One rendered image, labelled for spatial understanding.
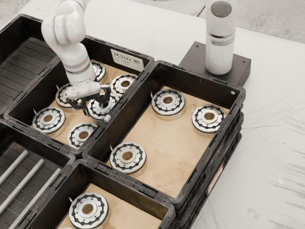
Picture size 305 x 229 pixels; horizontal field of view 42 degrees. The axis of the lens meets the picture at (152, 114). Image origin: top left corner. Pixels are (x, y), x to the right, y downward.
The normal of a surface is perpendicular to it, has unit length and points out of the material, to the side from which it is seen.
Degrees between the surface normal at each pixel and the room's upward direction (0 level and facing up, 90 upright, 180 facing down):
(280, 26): 0
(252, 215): 0
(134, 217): 0
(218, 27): 93
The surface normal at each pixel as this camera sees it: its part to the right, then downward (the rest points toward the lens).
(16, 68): -0.13, -0.61
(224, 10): -0.09, 0.83
